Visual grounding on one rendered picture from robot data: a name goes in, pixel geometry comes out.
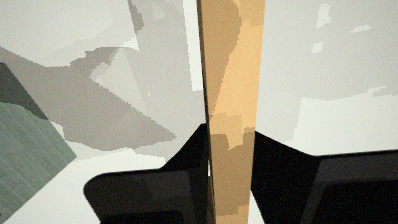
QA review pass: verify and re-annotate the long tan wooden rail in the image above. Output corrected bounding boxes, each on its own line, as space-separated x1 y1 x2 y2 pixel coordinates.
196 0 266 224

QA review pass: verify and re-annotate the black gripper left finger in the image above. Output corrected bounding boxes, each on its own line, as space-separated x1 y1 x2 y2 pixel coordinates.
83 123 209 224

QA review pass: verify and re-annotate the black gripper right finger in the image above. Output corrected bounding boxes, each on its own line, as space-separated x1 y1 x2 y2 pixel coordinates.
251 131 398 224

